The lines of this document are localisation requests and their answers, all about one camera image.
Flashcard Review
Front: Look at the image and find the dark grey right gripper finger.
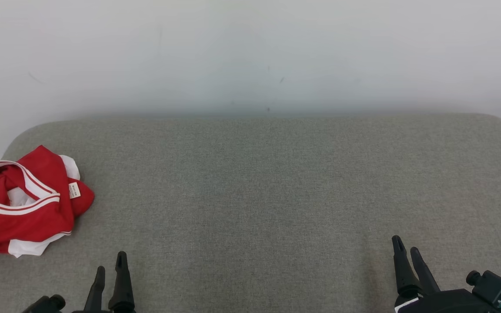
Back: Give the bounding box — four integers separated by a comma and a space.
391, 235, 423, 299
411, 246, 442, 296

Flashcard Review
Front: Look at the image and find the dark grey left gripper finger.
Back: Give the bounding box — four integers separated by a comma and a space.
108, 251, 137, 313
84, 266, 106, 313

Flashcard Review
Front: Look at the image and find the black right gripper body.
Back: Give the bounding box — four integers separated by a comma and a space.
394, 289, 501, 313

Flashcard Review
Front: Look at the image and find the red basketball jersey number 33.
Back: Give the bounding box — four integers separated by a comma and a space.
0, 145, 86, 258

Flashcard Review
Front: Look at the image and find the grey fabric sofa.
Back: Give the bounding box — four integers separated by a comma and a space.
0, 113, 501, 313

